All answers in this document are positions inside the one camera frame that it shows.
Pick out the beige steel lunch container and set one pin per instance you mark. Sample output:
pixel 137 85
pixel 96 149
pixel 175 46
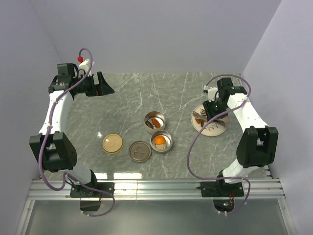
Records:
pixel 159 116

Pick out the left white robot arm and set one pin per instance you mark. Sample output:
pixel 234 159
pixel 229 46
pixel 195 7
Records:
pixel 51 147

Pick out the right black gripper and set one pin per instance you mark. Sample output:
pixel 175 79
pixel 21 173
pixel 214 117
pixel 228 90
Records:
pixel 210 112

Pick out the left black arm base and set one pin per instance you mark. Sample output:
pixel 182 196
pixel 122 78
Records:
pixel 91 195

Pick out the beige round lid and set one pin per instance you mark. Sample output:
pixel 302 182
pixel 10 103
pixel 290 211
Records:
pixel 112 143

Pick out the pink white plate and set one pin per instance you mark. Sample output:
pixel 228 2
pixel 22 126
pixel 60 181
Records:
pixel 211 130

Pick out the brown steel lunch container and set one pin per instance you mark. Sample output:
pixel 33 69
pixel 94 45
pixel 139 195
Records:
pixel 168 138

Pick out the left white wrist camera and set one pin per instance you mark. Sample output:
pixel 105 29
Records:
pixel 85 65

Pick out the brown round lid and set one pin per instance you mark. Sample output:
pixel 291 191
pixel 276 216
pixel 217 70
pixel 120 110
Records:
pixel 139 151

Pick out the white steamed bun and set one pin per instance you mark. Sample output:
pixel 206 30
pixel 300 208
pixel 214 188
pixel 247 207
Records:
pixel 161 147

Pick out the orange sweet potato piece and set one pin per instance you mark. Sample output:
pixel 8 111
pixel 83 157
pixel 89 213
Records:
pixel 159 139

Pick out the fried brown food piece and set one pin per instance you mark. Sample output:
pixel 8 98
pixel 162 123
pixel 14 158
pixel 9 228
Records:
pixel 156 123

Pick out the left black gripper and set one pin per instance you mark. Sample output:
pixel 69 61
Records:
pixel 103 88

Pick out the aluminium rail frame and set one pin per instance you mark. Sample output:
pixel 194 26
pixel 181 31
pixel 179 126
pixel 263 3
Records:
pixel 158 196

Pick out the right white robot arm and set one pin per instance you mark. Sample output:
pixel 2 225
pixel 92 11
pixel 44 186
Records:
pixel 257 146

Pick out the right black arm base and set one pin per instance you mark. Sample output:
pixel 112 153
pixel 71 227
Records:
pixel 223 194

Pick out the metal tongs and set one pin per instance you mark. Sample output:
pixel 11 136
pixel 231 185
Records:
pixel 202 115

